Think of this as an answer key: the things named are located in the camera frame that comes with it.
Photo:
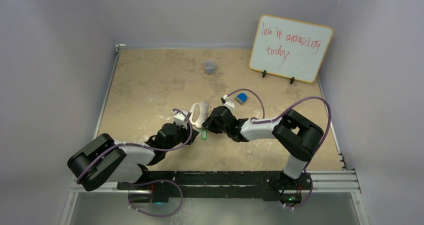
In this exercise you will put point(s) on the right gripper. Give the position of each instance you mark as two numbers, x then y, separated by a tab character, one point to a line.
209	124

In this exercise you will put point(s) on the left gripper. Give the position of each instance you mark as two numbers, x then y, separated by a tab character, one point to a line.
186	132

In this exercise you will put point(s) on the green key tag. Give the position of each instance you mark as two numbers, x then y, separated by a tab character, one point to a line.
204	135

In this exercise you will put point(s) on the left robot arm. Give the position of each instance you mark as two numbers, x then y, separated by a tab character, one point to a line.
106	160

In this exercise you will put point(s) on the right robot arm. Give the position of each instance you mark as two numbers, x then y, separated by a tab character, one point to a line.
297	134

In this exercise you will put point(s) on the blue grey whiteboard eraser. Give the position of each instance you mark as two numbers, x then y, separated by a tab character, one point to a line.
241	98

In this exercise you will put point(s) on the small grey cup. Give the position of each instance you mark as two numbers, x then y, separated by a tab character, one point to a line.
209	67

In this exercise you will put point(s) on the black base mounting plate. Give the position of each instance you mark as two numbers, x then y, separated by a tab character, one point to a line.
269	186

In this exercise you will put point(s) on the whiteboard with red writing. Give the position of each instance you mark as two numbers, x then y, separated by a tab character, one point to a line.
289	48

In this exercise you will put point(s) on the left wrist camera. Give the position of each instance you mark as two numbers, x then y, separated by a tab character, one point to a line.
181	117

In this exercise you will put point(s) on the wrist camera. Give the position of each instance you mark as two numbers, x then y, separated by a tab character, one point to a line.
227	102
181	117

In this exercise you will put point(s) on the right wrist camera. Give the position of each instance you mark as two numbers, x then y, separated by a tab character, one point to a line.
227	102

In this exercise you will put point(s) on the aluminium frame rail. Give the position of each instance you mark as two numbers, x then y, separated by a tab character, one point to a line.
339	181

